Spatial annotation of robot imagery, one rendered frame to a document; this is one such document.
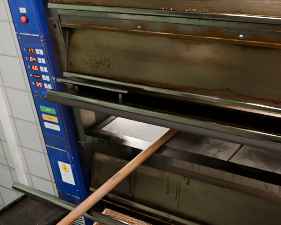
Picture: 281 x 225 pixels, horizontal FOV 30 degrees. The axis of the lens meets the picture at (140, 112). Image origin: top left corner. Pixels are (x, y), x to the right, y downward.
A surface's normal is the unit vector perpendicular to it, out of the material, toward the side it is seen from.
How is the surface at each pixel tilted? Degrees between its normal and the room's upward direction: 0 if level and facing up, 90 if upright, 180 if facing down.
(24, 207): 0
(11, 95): 90
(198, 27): 90
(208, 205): 70
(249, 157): 0
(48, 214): 0
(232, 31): 90
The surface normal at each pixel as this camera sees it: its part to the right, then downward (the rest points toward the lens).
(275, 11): -0.61, 0.11
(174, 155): -0.15, -0.88
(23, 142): -0.59, 0.44
